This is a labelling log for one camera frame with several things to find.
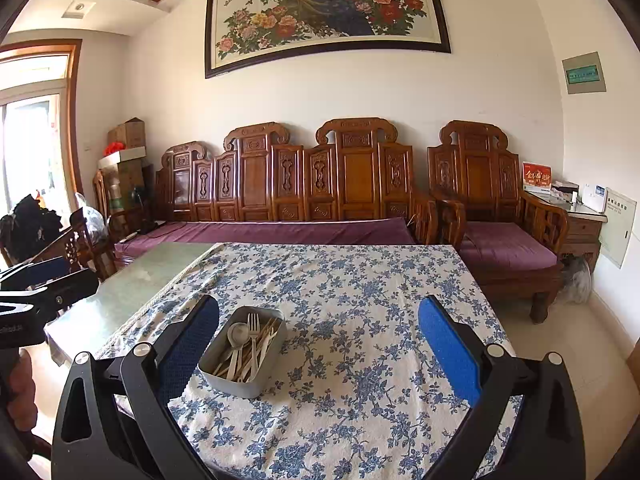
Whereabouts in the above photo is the purple armchair cushion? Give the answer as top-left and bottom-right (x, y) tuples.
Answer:
(459, 221), (558, 271)

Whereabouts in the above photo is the plastic-wrapped fan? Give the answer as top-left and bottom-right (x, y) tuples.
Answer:
(557, 255), (593, 306)

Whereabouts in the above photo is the black standing fan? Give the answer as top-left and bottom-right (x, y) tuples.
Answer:
(131, 185), (152, 222)

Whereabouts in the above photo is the wooden side table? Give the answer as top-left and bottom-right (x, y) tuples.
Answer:
(525, 187), (608, 273)

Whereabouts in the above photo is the wooden door frame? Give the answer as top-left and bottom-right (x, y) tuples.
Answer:
(0, 39), (83, 211)

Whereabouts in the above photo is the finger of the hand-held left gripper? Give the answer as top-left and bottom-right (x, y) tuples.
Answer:
(0, 255), (71, 291)
(0, 268), (100, 311)

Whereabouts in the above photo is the clear plastic bag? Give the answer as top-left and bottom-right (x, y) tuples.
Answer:
(75, 192), (108, 238)

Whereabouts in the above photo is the black clothes pile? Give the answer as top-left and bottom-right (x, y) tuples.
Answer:
(0, 192), (63, 261)

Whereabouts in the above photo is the grey wall panel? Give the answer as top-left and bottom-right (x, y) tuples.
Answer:
(561, 51), (607, 95)

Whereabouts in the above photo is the wooden dining chair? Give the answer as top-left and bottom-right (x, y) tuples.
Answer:
(30, 207), (108, 281)

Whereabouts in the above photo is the person's left hand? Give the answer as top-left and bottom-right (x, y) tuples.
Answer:
(7, 357), (40, 441)

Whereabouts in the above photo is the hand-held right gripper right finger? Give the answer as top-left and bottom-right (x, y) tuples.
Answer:
(417, 296), (587, 480)

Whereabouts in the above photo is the grey metal box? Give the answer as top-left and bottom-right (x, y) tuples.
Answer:
(197, 306), (287, 400)

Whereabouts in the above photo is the white device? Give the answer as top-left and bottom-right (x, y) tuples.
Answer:
(582, 184), (607, 213)

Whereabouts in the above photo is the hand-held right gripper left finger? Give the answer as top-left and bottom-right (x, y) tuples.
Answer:
(51, 294), (221, 480)

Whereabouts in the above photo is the large brown cardboard box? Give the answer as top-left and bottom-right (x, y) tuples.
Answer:
(117, 162), (146, 201)

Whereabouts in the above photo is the white electrical panel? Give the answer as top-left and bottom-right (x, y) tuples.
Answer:
(598, 187), (637, 268)

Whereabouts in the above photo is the blue floral tablecloth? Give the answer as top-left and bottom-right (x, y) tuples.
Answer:
(95, 242), (523, 480)

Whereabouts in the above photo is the purple sofa cushion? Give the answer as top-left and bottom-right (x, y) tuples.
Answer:
(114, 217), (417, 261)

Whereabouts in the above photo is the framed peacock painting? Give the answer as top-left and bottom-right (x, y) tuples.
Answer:
(204, 0), (452, 80)

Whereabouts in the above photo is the carved wooden armchair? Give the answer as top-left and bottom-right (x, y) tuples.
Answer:
(427, 120), (571, 325)

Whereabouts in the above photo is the carved wooden sofa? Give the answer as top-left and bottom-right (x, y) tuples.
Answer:
(112, 117), (440, 281)

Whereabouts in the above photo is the white plastic fork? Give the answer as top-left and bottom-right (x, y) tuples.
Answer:
(247, 312), (262, 383)

